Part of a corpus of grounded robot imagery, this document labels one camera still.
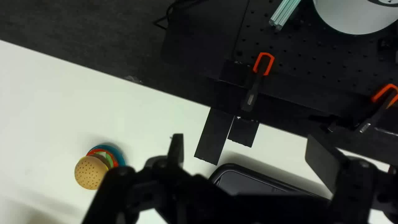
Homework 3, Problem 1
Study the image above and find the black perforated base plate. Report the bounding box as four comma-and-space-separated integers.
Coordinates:
160, 0, 398, 167

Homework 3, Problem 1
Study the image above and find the black tape strip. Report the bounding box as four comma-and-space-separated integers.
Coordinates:
194, 106, 237, 165
227, 116, 262, 149

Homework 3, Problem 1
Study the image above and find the black plastic tray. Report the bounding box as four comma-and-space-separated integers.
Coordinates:
211, 162, 319, 196

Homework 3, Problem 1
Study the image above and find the pale teal tube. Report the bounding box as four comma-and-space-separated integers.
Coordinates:
268, 0, 301, 32

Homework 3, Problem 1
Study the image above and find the orange handled clamp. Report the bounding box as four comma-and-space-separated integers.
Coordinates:
239, 51, 276, 114
357, 82, 398, 134

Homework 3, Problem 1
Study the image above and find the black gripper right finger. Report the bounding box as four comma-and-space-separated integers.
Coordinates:
305, 133, 354, 195

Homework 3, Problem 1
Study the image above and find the toy burger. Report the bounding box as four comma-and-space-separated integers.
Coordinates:
74, 142, 128, 191

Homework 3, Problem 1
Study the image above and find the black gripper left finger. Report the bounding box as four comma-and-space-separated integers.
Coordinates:
167, 132, 187, 168

